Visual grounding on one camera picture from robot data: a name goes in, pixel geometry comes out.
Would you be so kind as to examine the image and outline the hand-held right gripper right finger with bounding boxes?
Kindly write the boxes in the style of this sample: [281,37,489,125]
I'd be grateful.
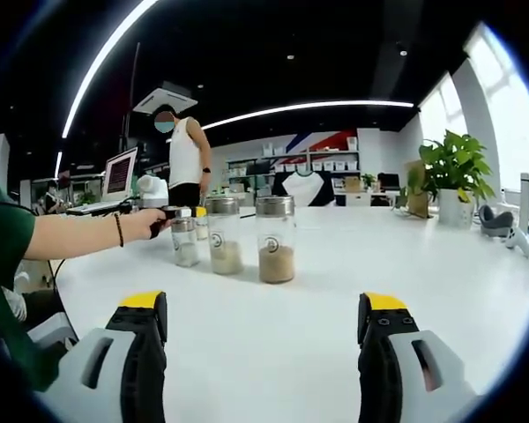
[357,291,477,423]

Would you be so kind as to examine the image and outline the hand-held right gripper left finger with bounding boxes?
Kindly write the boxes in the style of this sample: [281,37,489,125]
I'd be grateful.
[39,290,168,423]

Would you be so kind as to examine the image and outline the small seasoning bottle white powder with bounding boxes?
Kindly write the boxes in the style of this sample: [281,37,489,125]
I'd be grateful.
[170,218,200,268]

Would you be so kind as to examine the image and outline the tall seasoning bottle pale grains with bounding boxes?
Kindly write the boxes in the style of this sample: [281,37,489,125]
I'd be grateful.
[205,197,244,275]

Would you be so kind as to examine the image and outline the tall seasoning bottle brown grains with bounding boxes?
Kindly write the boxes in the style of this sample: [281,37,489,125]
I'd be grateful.
[255,196,297,284]

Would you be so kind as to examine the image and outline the person's left hand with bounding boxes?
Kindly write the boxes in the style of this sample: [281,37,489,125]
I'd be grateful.
[122,208,168,242]

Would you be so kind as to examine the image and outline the white laptop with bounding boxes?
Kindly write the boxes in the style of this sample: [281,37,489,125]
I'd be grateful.
[65,147,140,217]

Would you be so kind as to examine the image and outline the ceiling air conditioner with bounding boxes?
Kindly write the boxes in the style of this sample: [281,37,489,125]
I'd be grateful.
[132,81,198,115]

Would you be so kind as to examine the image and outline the shelf of white storage bins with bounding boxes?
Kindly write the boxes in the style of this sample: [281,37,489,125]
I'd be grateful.
[227,136,361,175]

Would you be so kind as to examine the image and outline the long ceiling light strip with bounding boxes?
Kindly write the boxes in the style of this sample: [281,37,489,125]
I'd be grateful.
[201,100,414,131]
[61,0,160,138]

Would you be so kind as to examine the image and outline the white office desk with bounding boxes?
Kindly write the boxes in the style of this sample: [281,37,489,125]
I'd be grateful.
[334,189,402,207]

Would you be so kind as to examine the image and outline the brown cardboard box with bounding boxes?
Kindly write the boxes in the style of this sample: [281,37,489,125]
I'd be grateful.
[406,160,434,219]

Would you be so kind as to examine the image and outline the grey VR headset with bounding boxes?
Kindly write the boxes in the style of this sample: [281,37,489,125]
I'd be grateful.
[479,204,515,239]

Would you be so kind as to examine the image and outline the white VR controller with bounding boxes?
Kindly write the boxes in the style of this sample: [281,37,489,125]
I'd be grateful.
[504,226,529,259]

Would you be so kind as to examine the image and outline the large potted green plant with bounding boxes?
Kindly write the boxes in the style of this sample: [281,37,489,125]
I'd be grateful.
[396,130,497,229]

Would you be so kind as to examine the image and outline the white tall thermos flask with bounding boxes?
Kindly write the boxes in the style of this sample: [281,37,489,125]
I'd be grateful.
[519,172,529,230]

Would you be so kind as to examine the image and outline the narrow window with blinds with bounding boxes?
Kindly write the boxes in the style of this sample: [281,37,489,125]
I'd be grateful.
[418,72,468,151]

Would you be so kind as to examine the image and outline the wide window with blinds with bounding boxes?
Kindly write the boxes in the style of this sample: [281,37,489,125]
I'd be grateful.
[464,24,529,190]

